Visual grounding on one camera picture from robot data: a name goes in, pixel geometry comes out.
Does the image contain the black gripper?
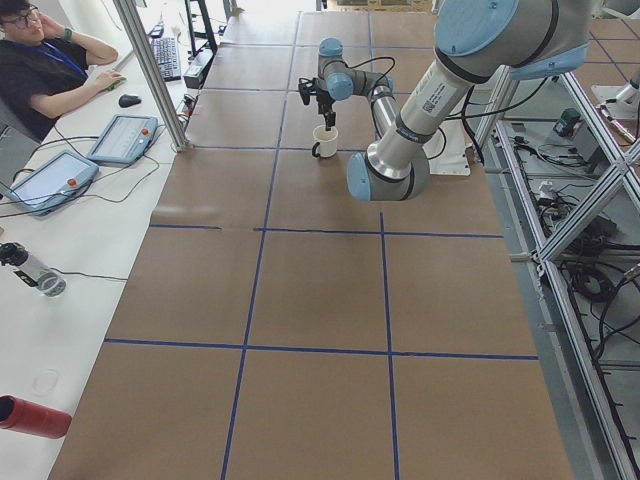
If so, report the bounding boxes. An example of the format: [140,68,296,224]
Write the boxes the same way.
[315,89,336,131]

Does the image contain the white smiley face mug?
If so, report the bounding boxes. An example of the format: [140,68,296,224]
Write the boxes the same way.
[311,125,339,159]

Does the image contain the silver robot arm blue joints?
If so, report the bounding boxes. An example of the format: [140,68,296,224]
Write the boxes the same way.
[315,1,592,201]

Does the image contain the black keyboard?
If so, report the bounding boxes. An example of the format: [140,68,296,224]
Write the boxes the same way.
[150,37,182,81]

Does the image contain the far blue teach pendant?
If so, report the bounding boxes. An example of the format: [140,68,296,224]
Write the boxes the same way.
[86,114,158,165]

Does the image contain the blue teach pendant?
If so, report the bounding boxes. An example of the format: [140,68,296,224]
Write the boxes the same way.
[86,114,158,165]
[6,150,99,216]

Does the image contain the black computer mouse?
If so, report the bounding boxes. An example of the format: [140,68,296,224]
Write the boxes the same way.
[118,94,142,108]

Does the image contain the brown paper table cover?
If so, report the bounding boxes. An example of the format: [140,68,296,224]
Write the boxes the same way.
[51,12,572,479]

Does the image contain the near blue teach pendant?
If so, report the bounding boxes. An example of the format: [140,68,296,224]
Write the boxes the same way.
[6,150,99,216]

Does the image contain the person in black shirt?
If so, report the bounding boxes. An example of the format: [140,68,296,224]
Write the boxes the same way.
[1,1,124,141]

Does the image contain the clear water bottle black cap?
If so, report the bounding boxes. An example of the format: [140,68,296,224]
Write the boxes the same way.
[1,242,66,297]

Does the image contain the red cylindrical bottle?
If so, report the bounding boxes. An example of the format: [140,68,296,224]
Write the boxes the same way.
[1,395,72,439]

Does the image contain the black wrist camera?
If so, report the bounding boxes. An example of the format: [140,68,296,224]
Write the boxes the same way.
[298,77,317,106]

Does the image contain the black braided camera cable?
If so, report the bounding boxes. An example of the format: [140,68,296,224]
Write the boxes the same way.
[309,56,447,156]

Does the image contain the white pedestal column with base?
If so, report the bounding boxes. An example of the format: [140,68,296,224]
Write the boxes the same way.
[423,121,470,176]

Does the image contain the aluminium frame post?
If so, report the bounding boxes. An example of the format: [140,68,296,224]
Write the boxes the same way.
[113,0,189,152]

